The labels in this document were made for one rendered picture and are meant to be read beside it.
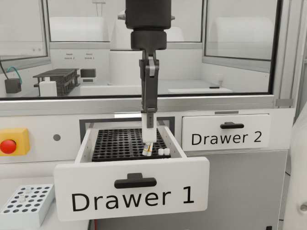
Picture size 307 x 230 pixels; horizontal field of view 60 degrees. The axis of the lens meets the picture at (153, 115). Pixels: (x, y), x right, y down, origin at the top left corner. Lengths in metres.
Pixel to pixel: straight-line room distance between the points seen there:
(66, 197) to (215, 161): 0.54
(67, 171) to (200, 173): 0.25
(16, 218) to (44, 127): 0.29
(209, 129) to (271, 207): 0.40
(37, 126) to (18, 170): 0.16
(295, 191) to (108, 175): 0.31
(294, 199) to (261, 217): 0.73
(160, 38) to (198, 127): 0.39
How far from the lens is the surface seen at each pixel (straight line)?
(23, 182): 0.87
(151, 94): 0.53
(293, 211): 0.39
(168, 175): 0.52
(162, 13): 0.54
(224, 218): 1.05
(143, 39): 0.54
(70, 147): 0.86
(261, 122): 0.92
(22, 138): 0.83
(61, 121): 0.84
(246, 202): 1.05
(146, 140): 0.59
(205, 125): 0.85
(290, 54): 0.96
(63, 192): 0.53
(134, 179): 0.48
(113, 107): 0.81
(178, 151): 0.65
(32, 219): 0.66
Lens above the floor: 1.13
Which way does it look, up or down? 14 degrees down
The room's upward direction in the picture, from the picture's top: straight up
